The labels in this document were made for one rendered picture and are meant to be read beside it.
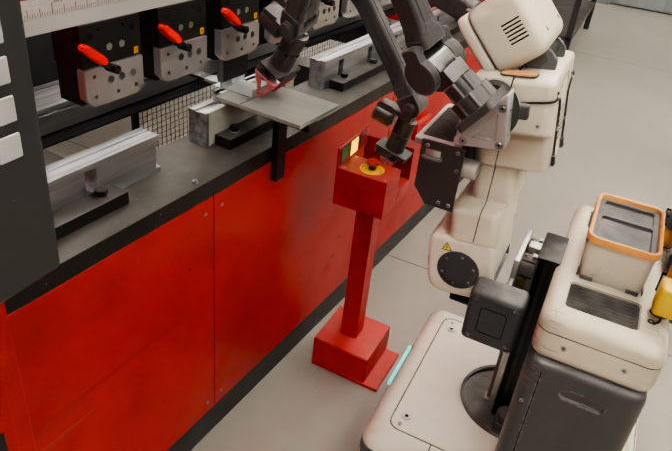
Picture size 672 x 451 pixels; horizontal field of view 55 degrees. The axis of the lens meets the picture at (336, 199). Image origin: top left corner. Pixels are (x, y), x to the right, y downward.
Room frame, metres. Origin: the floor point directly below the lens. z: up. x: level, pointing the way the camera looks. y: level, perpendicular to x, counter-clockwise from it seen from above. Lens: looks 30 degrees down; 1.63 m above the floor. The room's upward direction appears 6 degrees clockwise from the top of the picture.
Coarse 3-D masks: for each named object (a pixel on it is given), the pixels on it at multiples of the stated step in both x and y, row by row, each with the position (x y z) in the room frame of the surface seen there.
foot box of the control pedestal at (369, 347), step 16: (336, 320) 1.73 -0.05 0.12; (368, 320) 1.75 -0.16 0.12; (320, 336) 1.65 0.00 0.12; (336, 336) 1.65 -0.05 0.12; (368, 336) 1.67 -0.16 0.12; (384, 336) 1.69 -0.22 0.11; (320, 352) 1.62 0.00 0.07; (336, 352) 1.60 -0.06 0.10; (352, 352) 1.59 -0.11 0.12; (368, 352) 1.59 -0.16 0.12; (384, 352) 1.72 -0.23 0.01; (336, 368) 1.60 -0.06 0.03; (352, 368) 1.57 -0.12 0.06; (368, 368) 1.58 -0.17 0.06; (384, 368) 1.64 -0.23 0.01; (368, 384) 1.56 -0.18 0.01
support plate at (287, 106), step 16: (224, 96) 1.53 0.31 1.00; (240, 96) 1.54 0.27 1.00; (272, 96) 1.57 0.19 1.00; (288, 96) 1.58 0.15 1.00; (304, 96) 1.59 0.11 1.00; (256, 112) 1.46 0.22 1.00; (272, 112) 1.46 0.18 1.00; (288, 112) 1.47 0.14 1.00; (304, 112) 1.48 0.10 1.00; (320, 112) 1.50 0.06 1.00
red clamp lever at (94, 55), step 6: (78, 48) 1.13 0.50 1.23; (84, 48) 1.12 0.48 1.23; (90, 48) 1.13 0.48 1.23; (84, 54) 1.13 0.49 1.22; (90, 54) 1.13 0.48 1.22; (96, 54) 1.14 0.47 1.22; (96, 60) 1.14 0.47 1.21; (102, 60) 1.15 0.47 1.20; (102, 66) 1.19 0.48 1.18; (108, 66) 1.17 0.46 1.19; (114, 66) 1.17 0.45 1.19; (120, 66) 1.18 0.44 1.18; (114, 72) 1.17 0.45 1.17
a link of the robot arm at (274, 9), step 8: (264, 8) 1.54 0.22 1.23; (272, 8) 1.54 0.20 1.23; (280, 8) 1.55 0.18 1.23; (264, 16) 1.54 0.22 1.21; (272, 16) 1.53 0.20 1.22; (280, 16) 1.53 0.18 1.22; (264, 24) 1.54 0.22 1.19; (272, 24) 1.53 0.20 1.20; (280, 24) 1.51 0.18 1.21; (288, 24) 1.45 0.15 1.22; (272, 32) 1.53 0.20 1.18; (280, 32) 1.47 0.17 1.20; (288, 32) 1.45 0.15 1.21; (304, 32) 1.51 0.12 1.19; (288, 40) 1.47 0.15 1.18
